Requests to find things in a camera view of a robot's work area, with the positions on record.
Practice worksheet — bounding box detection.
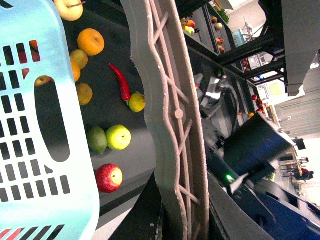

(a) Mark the red apple front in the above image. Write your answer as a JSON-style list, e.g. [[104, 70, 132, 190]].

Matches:
[[94, 163, 124, 194]]

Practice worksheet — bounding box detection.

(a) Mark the green apple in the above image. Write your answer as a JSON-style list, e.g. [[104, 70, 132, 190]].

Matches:
[[105, 124, 132, 150]]

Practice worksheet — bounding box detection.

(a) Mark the grey basket handle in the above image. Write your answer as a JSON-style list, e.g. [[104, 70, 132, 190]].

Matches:
[[121, 0, 210, 240]]

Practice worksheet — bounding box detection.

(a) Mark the light blue shopping basket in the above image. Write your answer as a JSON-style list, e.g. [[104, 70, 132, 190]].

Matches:
[[0, 0, 100, 240]]

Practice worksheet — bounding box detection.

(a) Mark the yellow apple right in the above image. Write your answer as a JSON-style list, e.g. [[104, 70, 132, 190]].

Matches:
[[77, 28, 105, 56]]

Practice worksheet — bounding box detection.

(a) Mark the red yellow apple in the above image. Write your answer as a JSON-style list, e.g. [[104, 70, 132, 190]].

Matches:
[[34, 75, 55, 88]]

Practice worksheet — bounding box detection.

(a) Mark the orange yellow persimmon fruit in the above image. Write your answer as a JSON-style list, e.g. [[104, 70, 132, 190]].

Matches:
[[70, 57, 81, 83]]

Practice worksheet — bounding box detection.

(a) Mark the brown kiwi lower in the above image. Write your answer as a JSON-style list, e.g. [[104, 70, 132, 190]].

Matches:
[[76, 83, 93, 106]]

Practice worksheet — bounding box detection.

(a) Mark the white pear with stem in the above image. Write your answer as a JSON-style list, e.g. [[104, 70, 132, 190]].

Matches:
[[53, 0, 86, 22]]

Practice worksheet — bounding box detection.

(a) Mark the yellow green pear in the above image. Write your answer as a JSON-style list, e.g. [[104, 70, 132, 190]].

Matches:
[[128, 92, 146, 113]]

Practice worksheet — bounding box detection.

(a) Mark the red chili pepper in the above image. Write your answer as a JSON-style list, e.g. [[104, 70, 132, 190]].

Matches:
[[108, 63, 131, 105]]

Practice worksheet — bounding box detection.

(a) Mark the green avocado lime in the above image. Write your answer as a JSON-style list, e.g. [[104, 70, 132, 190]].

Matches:
[[86, 126, 108, 154]]

